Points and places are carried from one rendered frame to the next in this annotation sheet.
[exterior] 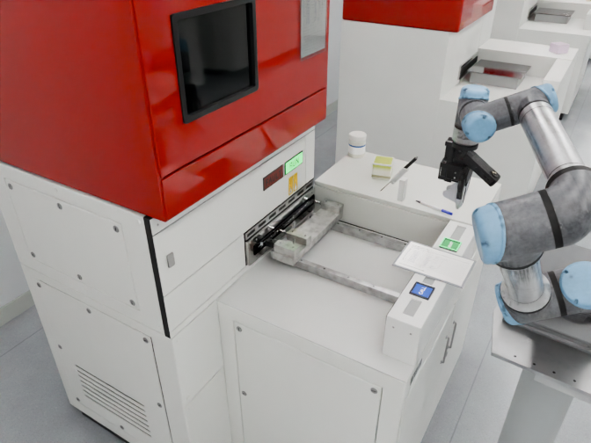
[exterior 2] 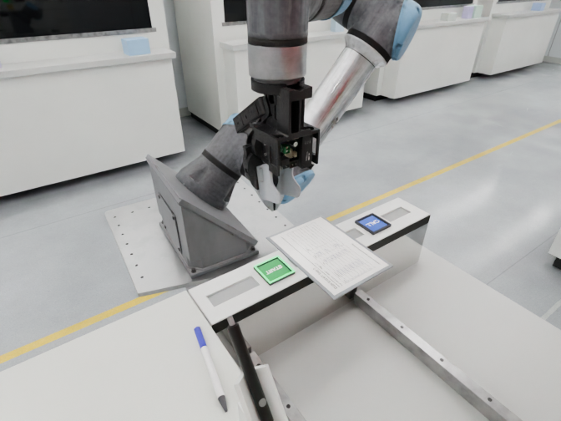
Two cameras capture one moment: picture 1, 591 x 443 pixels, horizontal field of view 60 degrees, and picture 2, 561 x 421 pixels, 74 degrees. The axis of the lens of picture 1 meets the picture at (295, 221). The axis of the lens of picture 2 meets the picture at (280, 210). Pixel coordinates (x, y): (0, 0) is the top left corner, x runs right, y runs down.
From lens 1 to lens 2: 1.87 m
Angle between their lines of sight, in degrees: 111
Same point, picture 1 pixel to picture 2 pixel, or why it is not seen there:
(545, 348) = (250, 223)
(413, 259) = (354, 262)
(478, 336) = not seen: outside the picture
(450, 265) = (306, 241)
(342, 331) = (462, 296)
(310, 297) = (511, 365)
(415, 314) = (396, 207)
